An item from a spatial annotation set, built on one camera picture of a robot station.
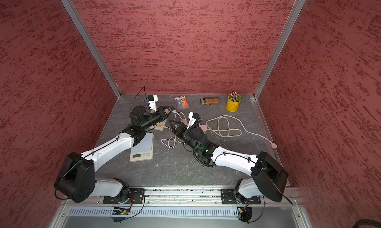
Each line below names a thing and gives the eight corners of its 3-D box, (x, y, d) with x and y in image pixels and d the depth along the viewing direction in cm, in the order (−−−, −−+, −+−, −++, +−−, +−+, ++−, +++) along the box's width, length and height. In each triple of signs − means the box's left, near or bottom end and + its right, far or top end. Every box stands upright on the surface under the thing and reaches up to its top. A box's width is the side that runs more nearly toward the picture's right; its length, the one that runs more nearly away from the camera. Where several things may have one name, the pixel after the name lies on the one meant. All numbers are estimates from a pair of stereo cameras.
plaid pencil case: (199, 105, 117) (200, 102, 114) (199, 100, 120) (199, 97, 117) (219, 105, 117) (220, 102, 114) (218, 100, 121) (219, 96, 118)
